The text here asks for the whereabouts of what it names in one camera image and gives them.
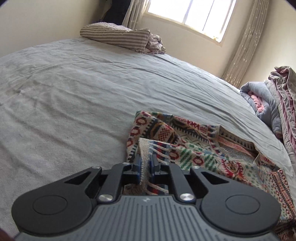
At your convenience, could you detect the striped brown white pillow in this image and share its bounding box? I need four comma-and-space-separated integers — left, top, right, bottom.
80, 22, 166, 54

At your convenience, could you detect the black hanging garment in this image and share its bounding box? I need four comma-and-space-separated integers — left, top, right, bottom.
100, 0, 131, 25

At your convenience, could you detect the grey curtain left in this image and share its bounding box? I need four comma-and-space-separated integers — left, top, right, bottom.
122, 0, 149, 30

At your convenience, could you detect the bright window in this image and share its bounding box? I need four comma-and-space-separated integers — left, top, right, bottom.
146, 0, 236, 43

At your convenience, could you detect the grey pink folded quilt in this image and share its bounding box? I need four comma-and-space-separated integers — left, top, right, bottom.
240, 66, 295, 165

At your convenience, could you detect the beige curtain right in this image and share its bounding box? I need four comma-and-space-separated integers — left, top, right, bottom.
222, 0, 269, 88

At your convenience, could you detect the grey bed sheet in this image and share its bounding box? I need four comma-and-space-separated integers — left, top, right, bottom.
1, 38, 295, 236

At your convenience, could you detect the colourful patterned knit cardigan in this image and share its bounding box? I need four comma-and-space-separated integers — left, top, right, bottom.
124, 110, 295, 240

